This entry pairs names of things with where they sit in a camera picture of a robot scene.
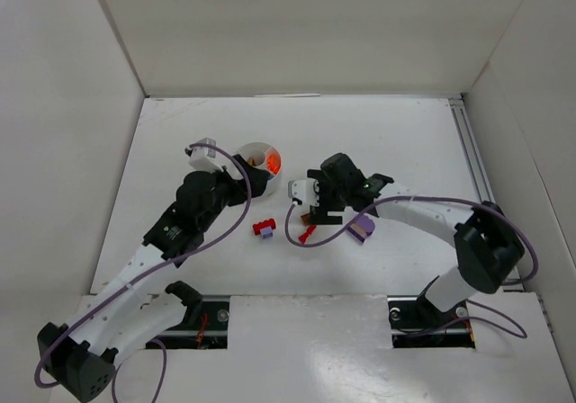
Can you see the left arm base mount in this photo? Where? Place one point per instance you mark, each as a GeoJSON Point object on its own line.
{"type": "Point", "coordinates": [205, 330]}

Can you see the orange round lego piece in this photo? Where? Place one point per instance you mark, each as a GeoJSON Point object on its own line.
{"type": "Point", "coordinates": [273, 160]}

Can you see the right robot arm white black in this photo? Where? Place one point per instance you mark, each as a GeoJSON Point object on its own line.
{"type": "Point", "coordinates": [487, 245]}

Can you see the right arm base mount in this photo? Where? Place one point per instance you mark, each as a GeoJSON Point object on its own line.
{"type": "Point", "coordinates": [411, 328]}

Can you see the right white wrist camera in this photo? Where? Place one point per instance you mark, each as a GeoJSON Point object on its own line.
{"type": "Point", "coordinates": [305, 191]}

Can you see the purple lego butterfly piece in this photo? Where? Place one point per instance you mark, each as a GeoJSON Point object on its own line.
{"type": "Point", "coordinates": [361, 229]}

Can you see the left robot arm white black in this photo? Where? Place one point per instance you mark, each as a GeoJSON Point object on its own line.
{"type": "Point", "coordinates": [84, 353]}

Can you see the small lilac lego brick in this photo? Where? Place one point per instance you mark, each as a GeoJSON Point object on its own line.
{"type": "Point", "coordinates": [266, 233]}

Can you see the white round divided container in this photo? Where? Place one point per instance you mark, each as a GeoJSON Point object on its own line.
{"type": "Point", "coordinates": [264, 148]}

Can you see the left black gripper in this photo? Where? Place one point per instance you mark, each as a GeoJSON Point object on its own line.
{"type": "Point", "coordinates": [254, 180]}

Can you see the red lego bow piece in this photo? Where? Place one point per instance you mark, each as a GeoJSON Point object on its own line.
{"type": "Point", "coordinates": [305, 235]}

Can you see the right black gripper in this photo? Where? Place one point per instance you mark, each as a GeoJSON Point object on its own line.
{"type": "Point", "coordinates": [326, 217]}

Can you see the aluminium rail right side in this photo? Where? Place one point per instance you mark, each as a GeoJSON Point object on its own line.
{"type": "Point", "coordinates": [480, 181]}

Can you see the red lego brick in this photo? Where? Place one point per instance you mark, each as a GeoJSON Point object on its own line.
{"type": "Point", "coordinates": [267, 224]}

